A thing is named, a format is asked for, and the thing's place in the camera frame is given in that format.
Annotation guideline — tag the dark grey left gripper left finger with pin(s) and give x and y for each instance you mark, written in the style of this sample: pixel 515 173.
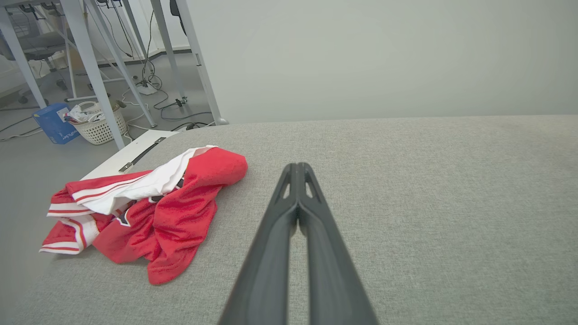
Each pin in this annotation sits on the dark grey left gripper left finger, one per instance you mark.
pixel 266 271

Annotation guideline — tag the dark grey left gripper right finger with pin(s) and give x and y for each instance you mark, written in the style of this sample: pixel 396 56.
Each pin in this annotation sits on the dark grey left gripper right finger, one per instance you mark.
pixel 332 280

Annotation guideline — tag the red and white Bulls jersey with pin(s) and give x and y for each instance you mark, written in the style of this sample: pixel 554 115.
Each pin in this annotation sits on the red and white Bulls jersey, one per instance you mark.
pixel 180 216

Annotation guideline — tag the white plastic laundry basket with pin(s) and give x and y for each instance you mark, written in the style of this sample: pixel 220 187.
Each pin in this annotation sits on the white plastic laundry basket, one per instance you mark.
pixel 101 131

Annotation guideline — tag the white power strip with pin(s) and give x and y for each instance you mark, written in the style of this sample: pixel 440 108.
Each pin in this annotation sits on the white power strip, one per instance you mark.
pixel 146 89

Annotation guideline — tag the white clothes pile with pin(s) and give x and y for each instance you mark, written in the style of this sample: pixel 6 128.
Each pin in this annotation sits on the white clothes pile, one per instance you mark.
pixel 83 113

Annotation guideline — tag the blue cardboard box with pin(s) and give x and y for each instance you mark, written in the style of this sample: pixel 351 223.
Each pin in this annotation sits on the blue cardboard box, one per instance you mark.
pixel 52 124

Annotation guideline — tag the grey office chair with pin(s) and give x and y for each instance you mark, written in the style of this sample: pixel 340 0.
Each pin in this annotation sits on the grey office chair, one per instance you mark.
pixel 40 43

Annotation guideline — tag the white metal desk frame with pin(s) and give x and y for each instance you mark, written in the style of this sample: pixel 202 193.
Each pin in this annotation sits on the white metal desk frame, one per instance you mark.
pixel 92 67
pixel 203 76

